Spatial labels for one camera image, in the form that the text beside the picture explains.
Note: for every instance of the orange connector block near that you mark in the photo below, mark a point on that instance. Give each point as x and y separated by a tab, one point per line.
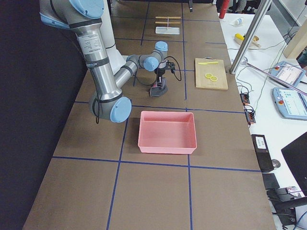
250	115

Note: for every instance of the yellow plastic knife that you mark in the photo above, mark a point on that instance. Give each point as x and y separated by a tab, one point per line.
208	63

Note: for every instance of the red bottle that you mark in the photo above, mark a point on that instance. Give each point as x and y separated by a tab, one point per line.
223	9

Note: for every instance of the orange connector block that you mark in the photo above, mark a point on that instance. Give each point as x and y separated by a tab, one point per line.
245	98
250	115

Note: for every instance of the black monitor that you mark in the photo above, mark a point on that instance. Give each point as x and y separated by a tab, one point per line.
295	155

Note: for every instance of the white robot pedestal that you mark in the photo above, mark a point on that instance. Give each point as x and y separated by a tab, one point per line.
115	58

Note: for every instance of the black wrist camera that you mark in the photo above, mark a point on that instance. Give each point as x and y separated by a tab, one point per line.
170	66

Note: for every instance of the grey cloth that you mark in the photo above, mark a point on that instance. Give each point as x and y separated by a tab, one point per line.
157	91

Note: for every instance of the white wooden towel rack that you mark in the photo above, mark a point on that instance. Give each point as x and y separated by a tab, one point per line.
167	25

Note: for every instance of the teach pendant near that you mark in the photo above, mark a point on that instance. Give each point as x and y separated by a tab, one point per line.
290	103

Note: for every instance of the pink plastic bin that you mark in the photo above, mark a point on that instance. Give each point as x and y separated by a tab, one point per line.
167	132

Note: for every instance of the small white bottle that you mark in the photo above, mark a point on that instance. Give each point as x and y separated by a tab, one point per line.
237	22

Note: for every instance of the teach pendant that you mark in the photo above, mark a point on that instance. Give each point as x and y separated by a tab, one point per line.
288	72
290	103

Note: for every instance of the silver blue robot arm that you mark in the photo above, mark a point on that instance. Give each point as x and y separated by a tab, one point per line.
90	21

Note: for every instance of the lemon slice far from knife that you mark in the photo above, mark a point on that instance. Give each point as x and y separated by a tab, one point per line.
213	78

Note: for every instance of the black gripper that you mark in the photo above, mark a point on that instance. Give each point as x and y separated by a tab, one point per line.
159	73

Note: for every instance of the orange connector block far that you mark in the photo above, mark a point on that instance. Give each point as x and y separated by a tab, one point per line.
245	98

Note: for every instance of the black box with label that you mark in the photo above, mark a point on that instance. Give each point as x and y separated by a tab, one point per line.
262	153

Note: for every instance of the wooden cutting board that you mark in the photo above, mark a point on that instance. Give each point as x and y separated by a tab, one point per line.
217	70

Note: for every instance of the aluminium frame post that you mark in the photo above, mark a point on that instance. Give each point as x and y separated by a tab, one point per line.
257	19

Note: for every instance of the teach pendant far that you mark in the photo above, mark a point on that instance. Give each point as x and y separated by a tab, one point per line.
288	72

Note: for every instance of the lemon slice near knife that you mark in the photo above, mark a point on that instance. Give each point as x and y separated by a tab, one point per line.
208	75

